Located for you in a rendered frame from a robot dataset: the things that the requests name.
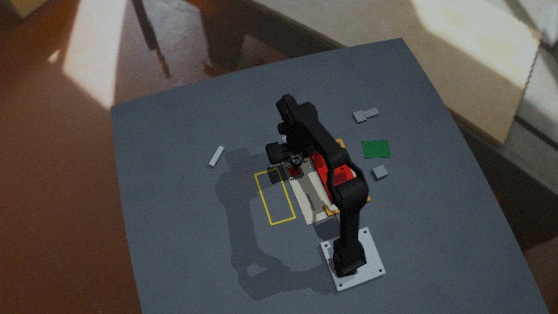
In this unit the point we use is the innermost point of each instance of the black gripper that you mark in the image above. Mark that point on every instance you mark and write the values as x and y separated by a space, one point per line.
281 153

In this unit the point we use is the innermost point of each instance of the green flat rectangle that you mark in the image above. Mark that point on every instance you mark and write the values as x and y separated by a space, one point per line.
375 149

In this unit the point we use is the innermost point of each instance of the dark grey wheel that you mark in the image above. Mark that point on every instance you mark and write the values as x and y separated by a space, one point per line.
297 162

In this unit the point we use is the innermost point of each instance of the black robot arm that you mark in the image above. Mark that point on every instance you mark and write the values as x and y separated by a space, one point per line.
349 197

